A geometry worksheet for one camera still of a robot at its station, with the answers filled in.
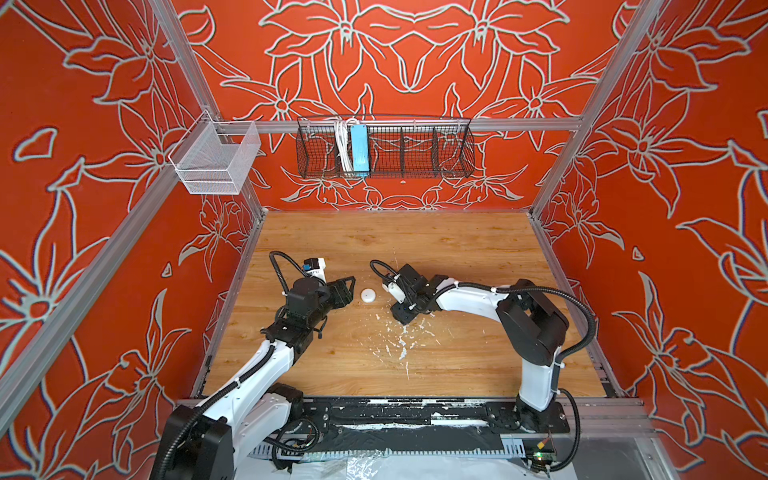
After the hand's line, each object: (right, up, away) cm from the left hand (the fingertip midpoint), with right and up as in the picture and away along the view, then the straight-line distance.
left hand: (346, 278), depth 81 cm
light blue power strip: (+3, +39, +8) cm, 40 cm away
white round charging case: (+6, -7, +13) cm, 16 cm away
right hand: (+14, -11, +11) cm, 21 cm away
